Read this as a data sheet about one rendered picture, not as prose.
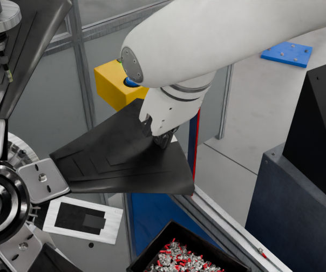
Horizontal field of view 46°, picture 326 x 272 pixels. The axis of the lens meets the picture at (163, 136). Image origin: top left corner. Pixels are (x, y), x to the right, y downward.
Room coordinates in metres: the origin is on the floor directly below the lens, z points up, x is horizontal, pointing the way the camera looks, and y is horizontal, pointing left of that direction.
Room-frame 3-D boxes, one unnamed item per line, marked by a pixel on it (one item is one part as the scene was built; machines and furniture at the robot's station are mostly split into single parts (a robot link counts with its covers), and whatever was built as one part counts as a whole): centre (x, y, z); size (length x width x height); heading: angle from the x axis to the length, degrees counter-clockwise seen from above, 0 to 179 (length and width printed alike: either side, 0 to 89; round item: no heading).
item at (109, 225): (0.48, 0.18, 0.98); 0.20 x 0.16 x 0.20; 39
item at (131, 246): (0.91, 0.13, 0.39); 0.04 x 0.04 x 0.78; 39
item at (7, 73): (0.43, 0.20, 1.39); 0.01 x 0.01 x 0.05
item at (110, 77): (0.88, 0.11, 1.02); 0.16 x 0.10 x 0.11; 39
